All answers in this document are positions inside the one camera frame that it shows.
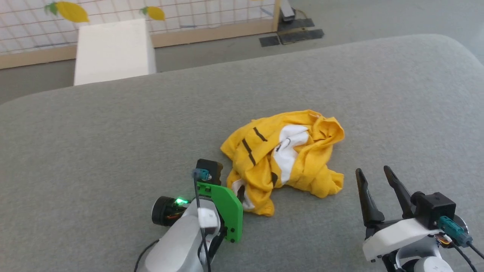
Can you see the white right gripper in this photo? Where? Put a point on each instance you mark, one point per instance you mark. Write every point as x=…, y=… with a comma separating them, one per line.
x=397, y=236

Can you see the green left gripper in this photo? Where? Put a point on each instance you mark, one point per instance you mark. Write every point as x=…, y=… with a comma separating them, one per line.
x=228, y=211

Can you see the yellow garment with white print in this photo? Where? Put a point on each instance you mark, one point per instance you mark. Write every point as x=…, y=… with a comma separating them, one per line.
x=302, y=166

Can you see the small black floor patch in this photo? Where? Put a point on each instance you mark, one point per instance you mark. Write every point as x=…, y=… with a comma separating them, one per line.
x=269, y=40

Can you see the large black floor mat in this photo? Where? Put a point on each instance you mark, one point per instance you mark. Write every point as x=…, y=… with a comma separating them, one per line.
x=300, y=34

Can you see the lemon print grid screen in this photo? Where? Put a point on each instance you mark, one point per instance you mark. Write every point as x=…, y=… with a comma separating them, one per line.
x=211, y=15

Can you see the grey metal screen foot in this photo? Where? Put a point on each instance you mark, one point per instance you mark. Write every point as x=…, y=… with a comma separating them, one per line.
x=287, y=10

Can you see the white rectangular box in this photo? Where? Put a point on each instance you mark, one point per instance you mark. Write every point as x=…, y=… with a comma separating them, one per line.
x=113, y=53

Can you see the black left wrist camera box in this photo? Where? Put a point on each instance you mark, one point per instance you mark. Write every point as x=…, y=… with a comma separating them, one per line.
x=211, y=170

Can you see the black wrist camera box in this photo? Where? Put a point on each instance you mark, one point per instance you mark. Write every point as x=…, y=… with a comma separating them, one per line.
x=435, y=209
x=211, y=170

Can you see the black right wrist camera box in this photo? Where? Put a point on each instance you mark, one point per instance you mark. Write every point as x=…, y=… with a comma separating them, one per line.
x=435, y=209

